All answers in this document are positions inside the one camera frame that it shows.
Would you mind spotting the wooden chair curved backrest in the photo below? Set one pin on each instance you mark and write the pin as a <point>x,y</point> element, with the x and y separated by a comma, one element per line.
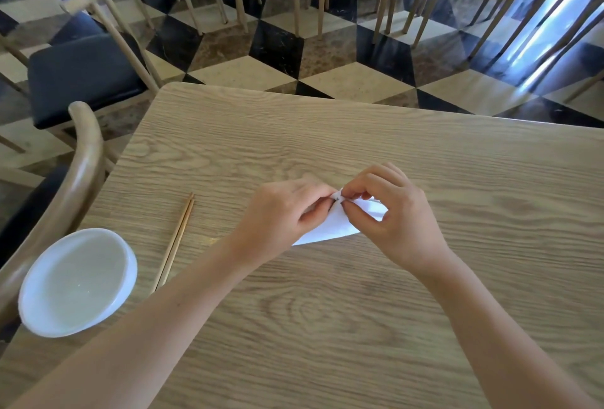
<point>71,196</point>
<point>85,78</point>

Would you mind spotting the person's right middle finger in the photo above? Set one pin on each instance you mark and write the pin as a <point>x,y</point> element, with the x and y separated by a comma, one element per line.
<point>391,170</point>

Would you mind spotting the person's left thumb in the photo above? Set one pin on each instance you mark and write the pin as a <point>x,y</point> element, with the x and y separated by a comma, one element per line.
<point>317,216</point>

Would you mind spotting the wooden chopstick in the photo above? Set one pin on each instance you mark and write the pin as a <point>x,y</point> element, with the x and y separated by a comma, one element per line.
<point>172,241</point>
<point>178,243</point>

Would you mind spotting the white round bowl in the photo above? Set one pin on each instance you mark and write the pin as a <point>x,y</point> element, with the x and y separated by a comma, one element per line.
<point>75,283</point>

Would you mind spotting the person's right forearm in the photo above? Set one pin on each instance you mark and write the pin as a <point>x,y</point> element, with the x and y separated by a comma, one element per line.
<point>495,342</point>

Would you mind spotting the person's left forearm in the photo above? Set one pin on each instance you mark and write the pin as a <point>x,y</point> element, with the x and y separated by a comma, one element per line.
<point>141,328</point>

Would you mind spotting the person's left hand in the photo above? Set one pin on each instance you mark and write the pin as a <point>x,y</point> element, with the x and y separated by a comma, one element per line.
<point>271,217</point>

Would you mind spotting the person's right thumb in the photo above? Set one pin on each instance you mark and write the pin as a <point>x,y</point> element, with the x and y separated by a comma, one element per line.
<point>362,219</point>

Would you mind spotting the person's right hand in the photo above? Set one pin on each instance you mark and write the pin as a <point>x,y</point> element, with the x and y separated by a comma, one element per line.
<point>406,224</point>

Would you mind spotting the white paper napkin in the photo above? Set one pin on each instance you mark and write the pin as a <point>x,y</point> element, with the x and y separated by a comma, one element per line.
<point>330,228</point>

